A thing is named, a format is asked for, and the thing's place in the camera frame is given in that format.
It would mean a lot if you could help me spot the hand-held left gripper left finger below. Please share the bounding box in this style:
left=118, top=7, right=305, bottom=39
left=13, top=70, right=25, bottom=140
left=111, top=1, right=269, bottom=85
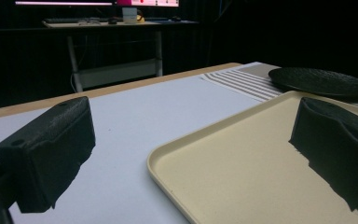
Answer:
left=0, top=95, right=97, bottom=215

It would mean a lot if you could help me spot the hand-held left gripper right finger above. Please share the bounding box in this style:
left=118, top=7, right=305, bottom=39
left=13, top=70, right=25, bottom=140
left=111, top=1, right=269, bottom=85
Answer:
left=288, top=96, right=358, bottom=216

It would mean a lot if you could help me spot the black textured plate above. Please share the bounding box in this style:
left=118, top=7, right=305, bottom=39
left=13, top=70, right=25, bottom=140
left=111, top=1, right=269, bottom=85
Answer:
left=268, top=66, right=358, bottom=102

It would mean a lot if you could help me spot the beige plastic tray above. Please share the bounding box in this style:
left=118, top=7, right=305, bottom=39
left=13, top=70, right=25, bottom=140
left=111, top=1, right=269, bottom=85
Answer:
left=146, top=90, right=358, bottom=224

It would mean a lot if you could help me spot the striped grey placemat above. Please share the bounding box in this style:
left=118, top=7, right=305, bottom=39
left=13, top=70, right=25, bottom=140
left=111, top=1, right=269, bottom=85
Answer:
left=200, top=63, right=358, bottom=110

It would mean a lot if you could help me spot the desk with metal legs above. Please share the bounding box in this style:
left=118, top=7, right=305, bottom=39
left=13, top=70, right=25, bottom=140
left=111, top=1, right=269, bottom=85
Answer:
left=41, top=20, right=200, bottom=93

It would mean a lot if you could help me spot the computer keyboard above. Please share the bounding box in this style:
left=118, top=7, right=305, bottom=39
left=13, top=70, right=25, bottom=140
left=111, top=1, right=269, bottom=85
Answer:
left=43, top=17, right=102, bottom=25

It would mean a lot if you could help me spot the computer monitor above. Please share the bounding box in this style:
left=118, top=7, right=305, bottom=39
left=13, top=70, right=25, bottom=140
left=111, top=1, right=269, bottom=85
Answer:
left=14, top=0, right=181, bottom=8

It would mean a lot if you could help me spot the white box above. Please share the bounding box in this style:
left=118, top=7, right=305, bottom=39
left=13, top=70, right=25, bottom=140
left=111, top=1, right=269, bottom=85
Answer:
left=121, top=7, right=138, bottom=24

